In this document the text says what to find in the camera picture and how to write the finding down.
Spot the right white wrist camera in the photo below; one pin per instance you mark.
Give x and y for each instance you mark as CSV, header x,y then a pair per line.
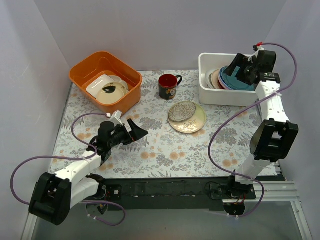
x,y
254,56

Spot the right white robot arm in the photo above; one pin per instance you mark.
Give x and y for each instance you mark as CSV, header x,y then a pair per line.
x,y
275,136

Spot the cream plate with black motif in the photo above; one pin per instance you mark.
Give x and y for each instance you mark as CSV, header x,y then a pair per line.
x,y
111,93

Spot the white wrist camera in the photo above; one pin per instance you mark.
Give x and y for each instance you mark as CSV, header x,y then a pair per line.
x,y
254,56
116,118

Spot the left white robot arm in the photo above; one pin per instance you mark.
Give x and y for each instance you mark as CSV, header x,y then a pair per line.
x,y
55,194

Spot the cream and green floral plate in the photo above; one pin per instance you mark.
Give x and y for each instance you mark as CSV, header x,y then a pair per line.
x,y
192,125

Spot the white square dish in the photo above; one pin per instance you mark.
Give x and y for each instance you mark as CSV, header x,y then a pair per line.
x,y
98,84

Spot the speckled grey stoneware plate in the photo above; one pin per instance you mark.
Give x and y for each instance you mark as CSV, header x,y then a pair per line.
x,y
181,111

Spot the white deep scalloped plate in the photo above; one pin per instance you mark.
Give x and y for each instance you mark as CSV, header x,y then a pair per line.
x,y
207,78

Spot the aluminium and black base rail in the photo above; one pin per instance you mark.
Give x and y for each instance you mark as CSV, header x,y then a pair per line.
x,y
176,193

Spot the dark teal scalloped plate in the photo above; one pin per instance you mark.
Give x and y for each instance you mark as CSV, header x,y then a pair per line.
x,y
241,86

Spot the cream and blue floral plate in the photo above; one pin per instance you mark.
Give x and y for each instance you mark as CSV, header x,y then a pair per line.
x,y
214,78

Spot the orange plastic bin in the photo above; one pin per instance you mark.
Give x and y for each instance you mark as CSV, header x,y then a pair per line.
x,y
103,62

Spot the white plastic bin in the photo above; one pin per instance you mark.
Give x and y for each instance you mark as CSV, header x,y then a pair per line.
x,y
223,97

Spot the red-brown plastic plate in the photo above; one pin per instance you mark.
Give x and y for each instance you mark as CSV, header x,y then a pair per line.
x,y
219,84

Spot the black and red mug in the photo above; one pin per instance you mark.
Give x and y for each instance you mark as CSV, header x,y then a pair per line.
x,y
167,85

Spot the pink plate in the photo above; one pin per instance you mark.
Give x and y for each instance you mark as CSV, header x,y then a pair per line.
x,y
222,83

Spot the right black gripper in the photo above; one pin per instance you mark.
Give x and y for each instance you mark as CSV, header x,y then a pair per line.
x,y
243,70

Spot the floral patterned table mat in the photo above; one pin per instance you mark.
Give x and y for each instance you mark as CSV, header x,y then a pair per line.
x,y
222,145

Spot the cream floral plate in bin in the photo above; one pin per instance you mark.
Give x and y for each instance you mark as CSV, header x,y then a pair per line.
x,y
118,79

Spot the light blue plate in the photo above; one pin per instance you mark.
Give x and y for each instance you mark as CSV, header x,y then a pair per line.
x,y
229,80

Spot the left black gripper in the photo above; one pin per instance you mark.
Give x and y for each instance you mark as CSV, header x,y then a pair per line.
x,y
129,135

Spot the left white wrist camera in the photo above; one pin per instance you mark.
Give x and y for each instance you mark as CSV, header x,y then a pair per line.
x,y
116,118

